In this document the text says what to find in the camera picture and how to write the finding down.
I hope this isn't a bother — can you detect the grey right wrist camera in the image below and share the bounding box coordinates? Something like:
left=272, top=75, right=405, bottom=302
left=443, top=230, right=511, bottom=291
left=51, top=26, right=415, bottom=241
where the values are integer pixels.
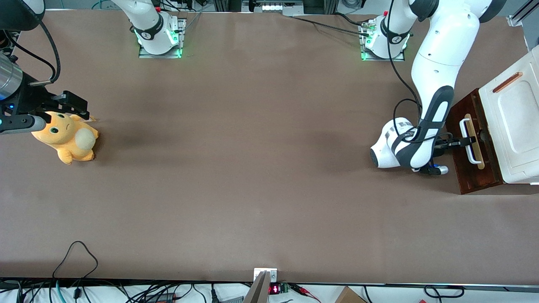
left=0, top=114, right=47, bottom=135

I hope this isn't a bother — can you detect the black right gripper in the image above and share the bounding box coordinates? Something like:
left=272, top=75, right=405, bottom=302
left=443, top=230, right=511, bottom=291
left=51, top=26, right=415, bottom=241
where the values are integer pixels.
left=0, top=75, right=90, bottom=125

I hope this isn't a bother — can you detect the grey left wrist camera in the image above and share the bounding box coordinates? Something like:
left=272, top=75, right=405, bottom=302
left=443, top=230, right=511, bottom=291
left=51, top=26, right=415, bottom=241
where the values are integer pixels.
left=415, top=165, right=449, bottom=175

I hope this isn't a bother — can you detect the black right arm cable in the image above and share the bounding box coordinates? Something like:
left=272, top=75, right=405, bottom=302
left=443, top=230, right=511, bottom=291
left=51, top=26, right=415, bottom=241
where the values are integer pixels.
left=29, top=19, right=61, bottom=87

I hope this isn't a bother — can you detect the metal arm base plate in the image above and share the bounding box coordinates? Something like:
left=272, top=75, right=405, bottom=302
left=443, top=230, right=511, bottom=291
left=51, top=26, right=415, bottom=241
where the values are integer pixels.
left=138, top=18, right=187, bottom=59
left=359, top=20, right=407, bottom=62

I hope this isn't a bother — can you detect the white drawer cabinet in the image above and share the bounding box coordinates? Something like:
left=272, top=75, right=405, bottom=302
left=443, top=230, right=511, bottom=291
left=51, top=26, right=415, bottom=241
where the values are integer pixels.
left=461, top=45, right=539, bottom=195

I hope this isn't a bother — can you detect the tan wooden handle strip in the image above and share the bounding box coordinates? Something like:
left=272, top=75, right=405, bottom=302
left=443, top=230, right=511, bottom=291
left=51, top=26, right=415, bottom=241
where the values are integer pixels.
left=463, top=114, right=486, bottom=170

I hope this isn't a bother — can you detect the brown wooden drawer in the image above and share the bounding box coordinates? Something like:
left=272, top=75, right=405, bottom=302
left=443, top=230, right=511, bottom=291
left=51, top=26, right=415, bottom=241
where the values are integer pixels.
left=446, top=88, right=504, bottom=194

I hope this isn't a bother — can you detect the long black table cable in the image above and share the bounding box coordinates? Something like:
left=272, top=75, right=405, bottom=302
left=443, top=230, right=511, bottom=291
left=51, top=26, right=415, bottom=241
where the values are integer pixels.
left=291, top=16, right=370, bottom=36

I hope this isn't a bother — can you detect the thin black looped cable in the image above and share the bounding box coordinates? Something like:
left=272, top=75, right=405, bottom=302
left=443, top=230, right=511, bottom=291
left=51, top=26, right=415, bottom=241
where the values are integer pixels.
left=53, top=241, right=99, bottom=279

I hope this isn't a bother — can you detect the white drawer handle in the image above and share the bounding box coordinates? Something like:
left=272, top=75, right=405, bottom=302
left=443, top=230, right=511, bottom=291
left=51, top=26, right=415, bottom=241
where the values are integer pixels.
left=459, top=118, right=483, bottom=165

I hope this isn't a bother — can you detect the aluminium frame profile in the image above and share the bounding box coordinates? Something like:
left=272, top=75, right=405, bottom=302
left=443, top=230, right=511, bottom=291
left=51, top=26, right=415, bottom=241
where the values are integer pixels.
left=507, top=0, right=539, bottom=28

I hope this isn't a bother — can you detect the brown cardboard box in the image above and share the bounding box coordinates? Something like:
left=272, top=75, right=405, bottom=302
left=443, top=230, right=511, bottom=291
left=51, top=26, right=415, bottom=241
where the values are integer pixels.
left=335, top=286, right=367, bottom=303

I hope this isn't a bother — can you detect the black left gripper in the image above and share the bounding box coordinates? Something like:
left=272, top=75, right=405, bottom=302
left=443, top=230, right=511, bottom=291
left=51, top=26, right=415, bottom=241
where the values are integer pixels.
left=433, top=136, right=478, bottom=157

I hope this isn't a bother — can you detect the white mount bracket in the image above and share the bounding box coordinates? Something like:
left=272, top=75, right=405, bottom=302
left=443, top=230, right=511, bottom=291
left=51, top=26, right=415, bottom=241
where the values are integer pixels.
left=254, top=268, right=278, bottom=283

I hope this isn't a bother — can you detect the grey metal mount bar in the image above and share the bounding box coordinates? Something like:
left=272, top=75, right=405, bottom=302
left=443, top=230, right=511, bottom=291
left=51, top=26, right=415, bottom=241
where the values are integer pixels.
left=243, top=271, right=270, bottom=303

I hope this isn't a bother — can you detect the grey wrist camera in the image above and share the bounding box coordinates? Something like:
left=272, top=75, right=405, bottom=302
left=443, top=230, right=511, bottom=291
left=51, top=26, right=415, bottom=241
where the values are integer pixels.
left=0, top=114, right=47, bottom=135
left=415, top=165, right=449, bottom=175

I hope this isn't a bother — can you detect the orange plush toy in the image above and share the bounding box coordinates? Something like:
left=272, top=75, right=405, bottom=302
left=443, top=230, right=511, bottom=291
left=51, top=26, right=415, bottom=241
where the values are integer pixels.
left=31, top=110, right=100, bottom=165

